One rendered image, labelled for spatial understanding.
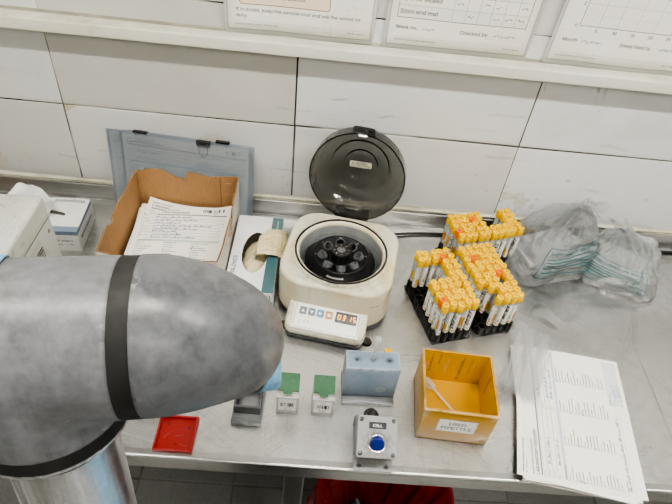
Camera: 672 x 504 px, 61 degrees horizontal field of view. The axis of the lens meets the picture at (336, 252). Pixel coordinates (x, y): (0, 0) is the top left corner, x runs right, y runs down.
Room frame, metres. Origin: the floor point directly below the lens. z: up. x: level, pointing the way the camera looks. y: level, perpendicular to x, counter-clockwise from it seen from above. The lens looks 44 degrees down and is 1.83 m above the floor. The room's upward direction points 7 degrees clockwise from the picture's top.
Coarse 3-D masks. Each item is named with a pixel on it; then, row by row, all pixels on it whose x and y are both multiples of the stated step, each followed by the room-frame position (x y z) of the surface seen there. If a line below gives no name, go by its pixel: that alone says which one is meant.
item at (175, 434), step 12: (168, 420) 0.51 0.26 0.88; (180, 420) 0.51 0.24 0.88; (192, 420) 0.52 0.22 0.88; (156, 432) 0.48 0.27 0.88; (168, 432) 0.49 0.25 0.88; (180, 432) 0.49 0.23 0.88; (192, 432) 0.49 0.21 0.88; (156, 444) 0.46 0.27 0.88; (168, 444) 0.47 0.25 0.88; (180, 444) 0.47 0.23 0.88; (192, 444) 0.47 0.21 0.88
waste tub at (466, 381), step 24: (432, 360) 0.67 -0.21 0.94; (456, 360) 0.67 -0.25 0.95; (480, 360) 0.67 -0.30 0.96; (456, 384) 0.66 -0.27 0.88; (480, 384) 0.66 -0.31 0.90; (432, 408) 0.54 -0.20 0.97; (456, 408) 0.61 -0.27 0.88; (480, 408) 0.61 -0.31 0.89; (432, 432) 0.54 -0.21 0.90; (456, 432) 0.54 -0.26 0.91; (480, 432) 0.54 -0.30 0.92
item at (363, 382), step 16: (352, 352) 0.64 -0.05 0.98; (368, 352) 0.64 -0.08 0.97; (384, 352) 0.65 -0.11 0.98; (352, 368) 0.61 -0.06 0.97; (368, 368) 0.61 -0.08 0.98; (384, 368) 0.61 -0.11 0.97; (400, 368) 0.62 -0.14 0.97; (352, 384) 0.61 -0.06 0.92; (368, 384) 0.61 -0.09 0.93; (384, 384) 0.61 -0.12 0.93; (352, 400) 0.60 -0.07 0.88; (368, 400) 0.60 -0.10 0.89; (384, 400) 0.60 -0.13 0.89
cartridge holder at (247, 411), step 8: (264, 392) 0.59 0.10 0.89; (240, 400) 0.56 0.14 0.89; (248, 400) 0.57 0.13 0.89; (256, 400) 0.57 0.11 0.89; (264, 400) 0.57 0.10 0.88; (240, 408) 0.54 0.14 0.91; (248, 408) 0.54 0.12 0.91; (256, 408) 0.54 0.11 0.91; (232, 416) 0.53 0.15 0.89; (240, 416) 0.53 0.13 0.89; (248, 416) 0.53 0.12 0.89; (256, 416) 0.54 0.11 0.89; (232, 424) 0.52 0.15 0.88; (240, 424) 0.52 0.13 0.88; (248, 424) 0.52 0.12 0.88; (256, 424) 0.52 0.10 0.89
